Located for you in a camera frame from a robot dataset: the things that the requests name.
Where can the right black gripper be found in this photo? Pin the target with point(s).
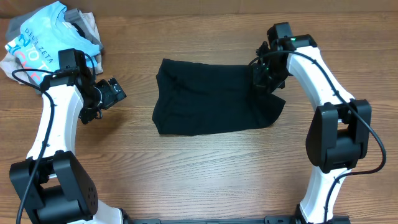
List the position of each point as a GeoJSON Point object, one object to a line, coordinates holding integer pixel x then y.
{"type": "Point", "coordinates": [263, 78]}

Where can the light blue printed t-shirt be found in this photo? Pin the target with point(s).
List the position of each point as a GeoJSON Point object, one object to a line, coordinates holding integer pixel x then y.
{"type": "Point", "coordinates": [34, 40]}

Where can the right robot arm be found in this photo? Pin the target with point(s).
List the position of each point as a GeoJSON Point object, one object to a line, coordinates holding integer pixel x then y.
{"type": "Point", "coordinates": [338, 135]}

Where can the grey folded garment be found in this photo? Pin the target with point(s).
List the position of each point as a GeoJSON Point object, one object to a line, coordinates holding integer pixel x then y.
{"type": "Point", "coordinates": [84, 21]}

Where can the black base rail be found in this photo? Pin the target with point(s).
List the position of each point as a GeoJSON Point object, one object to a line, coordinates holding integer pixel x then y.
{"type": "Point", "coordinates": [211, 221]}

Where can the black t-shirt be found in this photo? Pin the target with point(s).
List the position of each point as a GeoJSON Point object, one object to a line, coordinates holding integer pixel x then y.
{"type": "Point", "coordinates": [197, 98]}

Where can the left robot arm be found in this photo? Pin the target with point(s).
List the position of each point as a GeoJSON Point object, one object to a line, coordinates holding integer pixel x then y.
{"type": "Point", "coordinates": [52, 185]}

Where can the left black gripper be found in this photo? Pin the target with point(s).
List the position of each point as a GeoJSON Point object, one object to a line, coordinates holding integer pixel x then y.
{"type": "Point", "coordinates": [111, 98]}

